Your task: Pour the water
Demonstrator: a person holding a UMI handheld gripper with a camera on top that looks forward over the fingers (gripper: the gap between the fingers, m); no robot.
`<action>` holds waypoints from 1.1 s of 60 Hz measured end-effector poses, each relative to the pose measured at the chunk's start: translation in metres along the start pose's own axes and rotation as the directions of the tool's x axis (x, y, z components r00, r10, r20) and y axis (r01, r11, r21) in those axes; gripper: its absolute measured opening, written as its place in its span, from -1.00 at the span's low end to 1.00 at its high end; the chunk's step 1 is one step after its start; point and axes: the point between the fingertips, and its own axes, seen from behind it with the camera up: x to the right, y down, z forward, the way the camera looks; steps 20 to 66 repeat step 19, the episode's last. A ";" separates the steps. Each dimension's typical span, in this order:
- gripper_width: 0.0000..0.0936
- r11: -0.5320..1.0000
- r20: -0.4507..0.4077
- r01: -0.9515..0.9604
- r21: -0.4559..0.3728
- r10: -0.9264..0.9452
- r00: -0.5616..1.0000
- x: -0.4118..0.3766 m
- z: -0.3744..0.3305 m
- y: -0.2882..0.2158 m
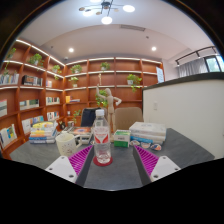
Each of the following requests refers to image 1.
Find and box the wooden artist mannequin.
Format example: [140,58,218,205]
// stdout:
[95,83,123,134]

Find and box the window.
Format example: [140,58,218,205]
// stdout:
[203,54,224,74]

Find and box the dark chair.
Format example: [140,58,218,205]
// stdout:
[80,107,101,128]

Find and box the beige chair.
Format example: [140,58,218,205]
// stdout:
[114,106,144,132]

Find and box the open magazines pile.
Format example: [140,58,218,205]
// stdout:
[68,125,94,138]

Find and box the white partition with dark top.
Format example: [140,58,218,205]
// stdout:
[142,72,224,160]

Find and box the branched ceiling lamp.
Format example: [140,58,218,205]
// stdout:
[78,0,136,25]

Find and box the clear plastic water bottle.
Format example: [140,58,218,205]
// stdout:
[92,108,113,164]

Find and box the dark metal railing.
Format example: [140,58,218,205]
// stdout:
[175,45,222,66]

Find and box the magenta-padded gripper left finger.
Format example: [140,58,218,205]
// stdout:
[44,144,95,184]

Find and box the stack of colourful books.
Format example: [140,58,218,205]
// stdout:
[28,120,59,145]

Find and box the grey curtain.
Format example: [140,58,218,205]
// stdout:
[178,58,208,78]

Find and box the wooden shelf unit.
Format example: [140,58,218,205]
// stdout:
[0,38,166,159]

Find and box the orange-blue small badge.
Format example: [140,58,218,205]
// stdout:
[149,143,163,152]

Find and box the white wall poster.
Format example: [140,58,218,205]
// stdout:
[156,66,165,84]

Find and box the cream printed mug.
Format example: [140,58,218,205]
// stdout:
[55,132,83,158]

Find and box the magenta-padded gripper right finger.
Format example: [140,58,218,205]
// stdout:
[133,144,182,186]

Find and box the green-white small box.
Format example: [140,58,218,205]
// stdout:
[113,129,132,148]

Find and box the ceiling air vent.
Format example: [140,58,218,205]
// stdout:
[119,24,147,32]

